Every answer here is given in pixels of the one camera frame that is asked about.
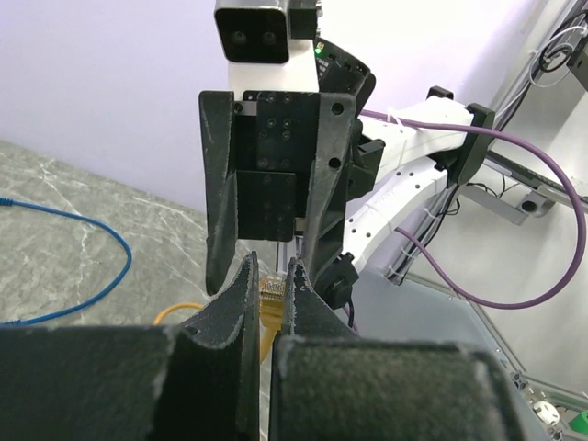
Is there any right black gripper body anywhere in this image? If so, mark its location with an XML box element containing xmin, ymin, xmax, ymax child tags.
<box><xmin>232</xmin><ymin>39</ymin><xmax>376</xmax><ymax>242</ymax></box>

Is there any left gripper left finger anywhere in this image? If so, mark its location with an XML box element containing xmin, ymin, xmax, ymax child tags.
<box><xmin>1</xmin><ymin>254</ymin><xmax>260</xmax><ymax>440</ymax></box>

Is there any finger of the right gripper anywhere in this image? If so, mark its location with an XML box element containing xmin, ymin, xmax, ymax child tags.
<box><xmin>198</xmin><ymin>91</ymin><xmax>238</xmax><ymax>295</ymax></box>
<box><xmin>301</xmin><ymin>93</ymin><xmax>356</xmax><ymax>285</ymax></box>

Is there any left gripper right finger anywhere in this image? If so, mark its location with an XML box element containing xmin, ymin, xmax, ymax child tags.
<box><xmin>268</xmin><ymin>258</ymin><xmax>526</xmax><ymax>440</ymax></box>

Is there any yellow ethernet cable short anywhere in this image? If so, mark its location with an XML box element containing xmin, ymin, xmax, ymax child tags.
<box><xmin>153</xmin><ymin>270</ymin><xmax>288</xmax><ymax>364</ymax></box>

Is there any blue ethernet cable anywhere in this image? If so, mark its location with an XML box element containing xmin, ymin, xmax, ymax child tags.
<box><xmin>0</xmin><ymin>196</ymin><xmax>133</xmax><ymax>326</ymax></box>

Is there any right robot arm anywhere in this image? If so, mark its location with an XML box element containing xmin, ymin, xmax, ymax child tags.
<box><xmin>198</xmin><ymin>39</ymin><xmax>493</xmax><ymax>309</ymax></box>

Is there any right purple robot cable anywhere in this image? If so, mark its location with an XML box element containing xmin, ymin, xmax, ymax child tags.
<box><xmin>342</xmin><ymin>108</ymin><xmax>587</xmax><ymax>332</ymax></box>

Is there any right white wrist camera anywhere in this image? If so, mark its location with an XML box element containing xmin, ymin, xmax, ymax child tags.
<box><xmin>214</xmin><ymin>0</ymin><xmax>322</xmax><ymax>100</ymax></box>

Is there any aluminium rail frame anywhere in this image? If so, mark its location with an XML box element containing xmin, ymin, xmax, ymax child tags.
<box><xmin>385</xmin><ymin>0</ymin><xmax>588</xmax><ymax>441</ymax></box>

